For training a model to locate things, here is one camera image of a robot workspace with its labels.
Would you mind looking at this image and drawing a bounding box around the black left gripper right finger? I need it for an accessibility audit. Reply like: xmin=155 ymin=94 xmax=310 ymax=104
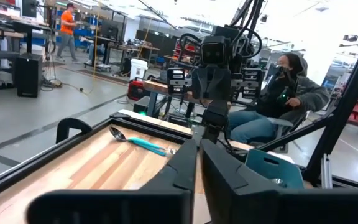
xmin=200 ymin=139 xmax=358 ymax=224

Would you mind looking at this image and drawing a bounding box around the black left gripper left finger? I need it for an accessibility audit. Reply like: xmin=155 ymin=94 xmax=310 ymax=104
xmin=25 ymin=139 xmax=198 ymax=224

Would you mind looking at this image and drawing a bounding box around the teal handled spoon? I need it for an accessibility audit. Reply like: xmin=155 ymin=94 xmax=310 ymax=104
xmin=149 ymin=146 xmax=178 ymax=157
xmin=108 ymin=126 xmax=167 ymax=156

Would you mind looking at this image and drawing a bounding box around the black table clamp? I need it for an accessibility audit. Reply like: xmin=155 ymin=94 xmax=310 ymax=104
xmin=55 ymin=118 xmax=94 ymax=145

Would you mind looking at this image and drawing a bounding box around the black monitor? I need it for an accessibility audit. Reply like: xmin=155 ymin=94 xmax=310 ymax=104
xmin=100 ymin=19 xmax=120 ymax=40
xmin=21 ymin=0 xmax=39 ymax=19

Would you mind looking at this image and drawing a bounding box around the grey-teal basket with handles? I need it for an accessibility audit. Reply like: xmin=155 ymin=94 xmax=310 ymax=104
xmin=244 ymin=148 xmax=306 ymax=190

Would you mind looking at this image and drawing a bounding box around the neighbouring workbench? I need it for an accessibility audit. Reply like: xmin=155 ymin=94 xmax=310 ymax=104
xmin=142 ymin=78 xmax=205 ymax=119

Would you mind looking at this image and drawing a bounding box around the black computer tower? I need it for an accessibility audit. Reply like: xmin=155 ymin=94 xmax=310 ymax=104
xmin=14 ymin=53 xmax=44 ymax=98

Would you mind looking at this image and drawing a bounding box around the black aluminium rig frame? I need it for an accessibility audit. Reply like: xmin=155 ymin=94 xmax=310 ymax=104
xmin=0 ymin=18 xmax=358 ymax=205

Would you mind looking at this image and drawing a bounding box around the person's hand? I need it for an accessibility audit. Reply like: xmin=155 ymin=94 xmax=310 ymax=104
xmin=285 ymin=97 xmax=302 ymax=109

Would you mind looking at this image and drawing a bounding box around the grey office chair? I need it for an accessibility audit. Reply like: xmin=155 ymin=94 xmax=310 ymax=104
xmin=249 ymin=109 xmax=311 ymax=147

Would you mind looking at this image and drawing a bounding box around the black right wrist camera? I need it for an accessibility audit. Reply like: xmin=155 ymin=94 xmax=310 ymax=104
xmin=200 ymin=35 xmax=232 ymax=68

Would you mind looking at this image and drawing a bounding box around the yellow cable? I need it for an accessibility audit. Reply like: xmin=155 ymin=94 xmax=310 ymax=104
xmin=61 ymin=0 xmax=102 ymax=96

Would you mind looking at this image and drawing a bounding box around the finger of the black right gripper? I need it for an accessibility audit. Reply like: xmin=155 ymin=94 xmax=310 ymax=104
xmin=215 ymin=100 xmax=231 ymax=142
xmin=201 ymin=100 xmax=217 ymax=143

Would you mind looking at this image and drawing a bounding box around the person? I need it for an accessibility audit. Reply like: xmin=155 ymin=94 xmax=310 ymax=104
xmin=55 ymin=2 xmax=80 ymax=63
xmin=227 ymin=52 xmax=331 ymax=145

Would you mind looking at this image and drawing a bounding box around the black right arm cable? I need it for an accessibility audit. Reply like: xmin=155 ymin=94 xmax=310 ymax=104
xmin=178 ymin=0 xmax=264 ymax=60

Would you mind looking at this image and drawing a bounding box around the black box with green light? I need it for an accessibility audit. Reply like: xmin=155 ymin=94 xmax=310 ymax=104
xmin=132 ymin=96 xmax=152 ymax=116

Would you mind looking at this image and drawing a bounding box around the white trash bin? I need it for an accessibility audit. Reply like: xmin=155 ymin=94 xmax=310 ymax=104
xmin=129 ymin=58 xmax=149 ymax=81

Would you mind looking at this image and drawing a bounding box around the red equipment case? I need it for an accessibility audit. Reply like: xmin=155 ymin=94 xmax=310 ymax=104
xmin=126 ymin=78 xmax=151 ymax=101

